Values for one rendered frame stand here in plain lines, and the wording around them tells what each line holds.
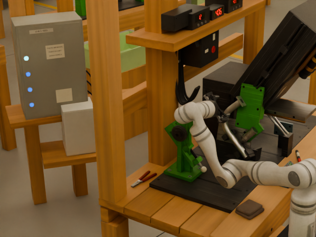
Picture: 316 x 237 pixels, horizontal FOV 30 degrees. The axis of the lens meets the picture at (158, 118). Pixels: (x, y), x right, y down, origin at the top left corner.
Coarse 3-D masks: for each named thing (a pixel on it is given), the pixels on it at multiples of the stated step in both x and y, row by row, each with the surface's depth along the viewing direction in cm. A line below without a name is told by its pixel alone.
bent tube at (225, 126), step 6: (240, 96) 275; (234, 102) 276; (240, 102) 272; (228, 108) 276; (234, 108) 275; (222, 126) 279; (228, 126) 279; (228, 132) 278; (234, 138) 277; (234, 144) 277; (240, 144) 276; (240, 150) 275; (246, 156) 274
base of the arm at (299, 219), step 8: (296, 208) 209; (304, 208) 208; (312, 208) 208; (296, 216) 211; (304, 216) 209; (312, 216) 210; (296, 224) 212; (304, 224) 211; (312, 224) 211; (288, 232) 219; (296, 232) 213; (304, 232) 212; (312, 232) 213
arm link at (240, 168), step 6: (228, 162) 241; (234, 162) 240; (240, 162) 237; (246, 162) 232; (252, 162) 228; (228, 168) 238; (234, 168) 239; (240, 168) 239; (246, 168) 230; (252, 168) 224; (234, 174) 238; (240, 174) 240; (246, 174) 238; (252, 174) 224; (252, 180) 225
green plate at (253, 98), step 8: (248, 88) 273; (264, 88) 270; (248, 96) 274; (256, 96) 272; (248, 104) 274; (256, 104) 272; (240, 112) 277; (248, 112) 275; (256, 112) 273; (240, 120) 277; (248, 120) 275; (256, 120) 273; (248, 128) 276
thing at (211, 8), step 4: (212, 4) 283; (216, 4) 283; (212, 8) 276; (216, 8) 276; (212, 12) 273; (216, 12) 277; (220, 12) 280; (212, 16) 274; (216, 16) 278; (220, 16) 281; (212, 20) 275
